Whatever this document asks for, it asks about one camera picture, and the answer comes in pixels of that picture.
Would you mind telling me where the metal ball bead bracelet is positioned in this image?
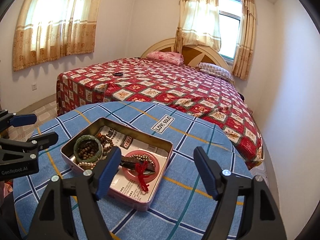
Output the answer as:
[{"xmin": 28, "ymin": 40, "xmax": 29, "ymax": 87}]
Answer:
[{"xmin": 130, "ymin": 154, "xmax": 156, "ymax": 167}]

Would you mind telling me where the beige wooden headboard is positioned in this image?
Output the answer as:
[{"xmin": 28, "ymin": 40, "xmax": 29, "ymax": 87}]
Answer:
[{"xmin": 141, "ymin": 38, "xmax": 232, "ymax": 72}]

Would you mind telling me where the pink metal tin box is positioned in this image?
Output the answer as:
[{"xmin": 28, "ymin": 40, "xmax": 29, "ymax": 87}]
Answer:
[{"xmin": 61, "ymin": 118, "xmax": 173, "ymax": 211}]

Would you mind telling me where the wall socket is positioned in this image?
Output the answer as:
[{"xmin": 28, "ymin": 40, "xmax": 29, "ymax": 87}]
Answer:
[{"xmin": 31, "ymin": 83, "xmax": 37, "ymax": 90}]

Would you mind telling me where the green jade bangle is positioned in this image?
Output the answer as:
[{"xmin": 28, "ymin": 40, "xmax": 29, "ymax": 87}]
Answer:
[{"xmin": 73, "ymin": 135, "xmax": 103, "ymax": 163}]

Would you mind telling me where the red patterned bedspread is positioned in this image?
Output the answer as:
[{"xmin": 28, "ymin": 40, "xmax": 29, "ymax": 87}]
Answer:
[{"xmin": 56, "ymin": 58, "xmax": 264, "ymax": 168}]

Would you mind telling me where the left window curtain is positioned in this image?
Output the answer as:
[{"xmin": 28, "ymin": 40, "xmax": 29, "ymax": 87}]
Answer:
[{"xmin": 12, "ymin": 0, "xmax": 100, "ymax": 72}]

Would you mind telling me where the window curtain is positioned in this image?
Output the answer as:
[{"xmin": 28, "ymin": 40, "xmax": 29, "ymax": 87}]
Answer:
[
  {"xmin": 174, "ymin": 0, "xmax": 221, "ymax": 53},
  {"xmin": 12, "ymin": 0, "xmax": 100, "ymax": 72}
]

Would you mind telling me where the middle window curtain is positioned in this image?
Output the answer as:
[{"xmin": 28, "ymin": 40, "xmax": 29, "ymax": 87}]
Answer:
[{"xmin": 174, "ymin": 0, "xmax": 221, "ymax": 53}]

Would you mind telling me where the pink floral pillow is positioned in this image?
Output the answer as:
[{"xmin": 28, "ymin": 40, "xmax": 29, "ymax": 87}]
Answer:
[{"xmin": 146, "ymin": 51, "xmax": 184, "ymax": 66}]

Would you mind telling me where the window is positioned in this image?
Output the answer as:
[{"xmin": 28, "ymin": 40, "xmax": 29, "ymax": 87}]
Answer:
[{"xmin": 219, "ymin": 0, "xmax": 242, "ymax": 64}]

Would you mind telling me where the brown wooden bead bracelet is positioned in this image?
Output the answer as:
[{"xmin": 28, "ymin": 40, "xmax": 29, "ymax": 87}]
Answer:
[{"xmin": 77, "ymin": 132, "xmax": 115, "ymax": 158}]

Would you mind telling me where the plaid pillow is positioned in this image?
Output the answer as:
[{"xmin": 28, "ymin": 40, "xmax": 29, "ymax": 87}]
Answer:
[{"xmin": 197, "ymin": 62, "xmax": 234, "ymax": 82}]

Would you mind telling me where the right narrow curtain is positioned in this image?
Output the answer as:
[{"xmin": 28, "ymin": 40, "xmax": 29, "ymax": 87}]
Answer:
[{"xmin": 233, "ymin": 0, "xmax": 257, "ymax": 80}]

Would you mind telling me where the blue plaid tablecloth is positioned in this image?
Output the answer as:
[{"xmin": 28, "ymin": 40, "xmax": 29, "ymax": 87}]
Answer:
[{"xmin": 13, "ymin": 102, "xmax": 251, "ymax": 239}]

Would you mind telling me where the red string pendant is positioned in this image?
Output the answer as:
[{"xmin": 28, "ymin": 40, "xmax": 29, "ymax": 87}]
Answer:
[{"xmin": 135, "ymin": 161, "xmax": 149, "ymax": 192}]

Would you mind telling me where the pink bangle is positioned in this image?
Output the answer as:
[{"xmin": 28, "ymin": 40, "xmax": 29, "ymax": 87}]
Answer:
[{"xmin": 121, "ymin": 150, "xmax": 160, "ymax": 183}]

